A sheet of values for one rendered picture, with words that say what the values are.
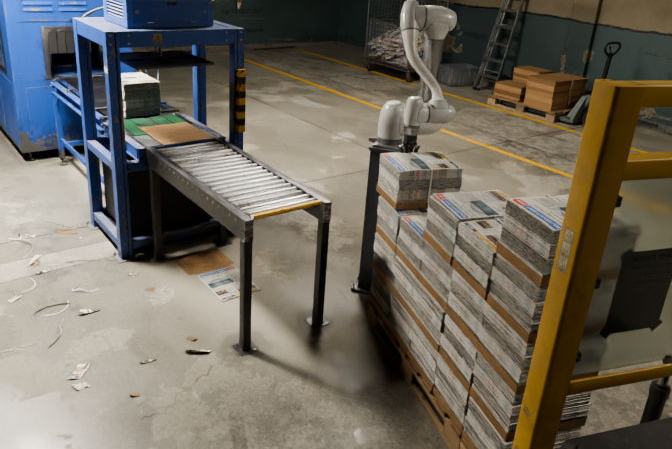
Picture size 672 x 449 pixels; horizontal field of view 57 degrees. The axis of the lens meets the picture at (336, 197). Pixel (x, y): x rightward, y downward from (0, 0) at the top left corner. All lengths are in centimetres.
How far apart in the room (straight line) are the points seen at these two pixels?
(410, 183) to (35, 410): 214
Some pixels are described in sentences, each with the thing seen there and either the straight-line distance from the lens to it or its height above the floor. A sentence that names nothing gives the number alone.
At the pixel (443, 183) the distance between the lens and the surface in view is 337.
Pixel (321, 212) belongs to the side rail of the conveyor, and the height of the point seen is 73.
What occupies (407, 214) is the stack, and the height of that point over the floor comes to 83.
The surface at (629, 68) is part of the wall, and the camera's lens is 993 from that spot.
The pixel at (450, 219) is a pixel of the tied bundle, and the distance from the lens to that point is 278.
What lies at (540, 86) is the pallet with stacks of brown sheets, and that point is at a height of 45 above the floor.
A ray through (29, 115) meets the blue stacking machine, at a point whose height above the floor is 46.
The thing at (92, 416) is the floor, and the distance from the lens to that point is 328.
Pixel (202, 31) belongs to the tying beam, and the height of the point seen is 154.
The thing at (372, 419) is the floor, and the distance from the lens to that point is 320.
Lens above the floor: 212
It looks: 22 degrees down
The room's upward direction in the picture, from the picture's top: 4 degrees clockwise
